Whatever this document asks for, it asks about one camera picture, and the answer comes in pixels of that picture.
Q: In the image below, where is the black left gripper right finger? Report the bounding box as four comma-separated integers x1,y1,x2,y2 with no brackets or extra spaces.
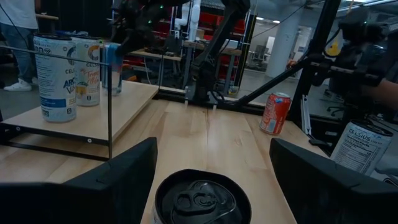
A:
269,138,398,224

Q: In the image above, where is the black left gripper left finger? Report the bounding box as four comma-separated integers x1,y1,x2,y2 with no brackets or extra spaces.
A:
0,137,159,224

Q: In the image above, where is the blue silver Red Bull can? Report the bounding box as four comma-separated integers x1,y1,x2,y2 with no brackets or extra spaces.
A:
101,42,124,96

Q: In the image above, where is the white Celsius Tropical Vibe can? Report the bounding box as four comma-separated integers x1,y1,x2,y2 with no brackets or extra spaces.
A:
70,35,102,108
329,119,394,177

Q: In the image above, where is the white Celsius Arctic Vibe can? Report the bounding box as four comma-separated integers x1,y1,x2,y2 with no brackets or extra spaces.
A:
33,33,78,124
150,169,252,224

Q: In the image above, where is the orange-red Fanta can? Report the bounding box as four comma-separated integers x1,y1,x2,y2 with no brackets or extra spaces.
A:
259,92,292,136

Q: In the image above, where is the person's forearm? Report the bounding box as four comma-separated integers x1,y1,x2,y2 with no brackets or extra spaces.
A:
362,77,398,110

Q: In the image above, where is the wooden workbench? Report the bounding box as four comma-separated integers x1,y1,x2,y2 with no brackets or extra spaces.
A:
129,49,187,63

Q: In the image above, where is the red storage rack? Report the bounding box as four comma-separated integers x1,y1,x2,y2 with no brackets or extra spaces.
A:
198,12,246,41

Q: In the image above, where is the black office chair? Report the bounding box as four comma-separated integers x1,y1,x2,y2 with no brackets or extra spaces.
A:
325,90,346,118

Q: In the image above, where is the person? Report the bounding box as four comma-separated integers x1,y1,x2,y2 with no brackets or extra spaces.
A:
0,0,40,93

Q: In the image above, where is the black device on stand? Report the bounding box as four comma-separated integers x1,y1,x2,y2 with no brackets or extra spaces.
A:
310,6,392,91

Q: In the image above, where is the white round building column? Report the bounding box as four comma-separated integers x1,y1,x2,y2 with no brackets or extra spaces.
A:
266,12,307,78

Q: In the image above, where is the yellow floor sign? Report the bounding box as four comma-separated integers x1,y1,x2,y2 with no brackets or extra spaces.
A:
326,39,341,57

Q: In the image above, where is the wooden shelf with black frame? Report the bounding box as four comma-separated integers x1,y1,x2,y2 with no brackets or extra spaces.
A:
0,45,160,162

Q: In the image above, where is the black aluminium rig frame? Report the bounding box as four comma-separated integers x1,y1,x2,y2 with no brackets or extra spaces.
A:
154,0,352,147

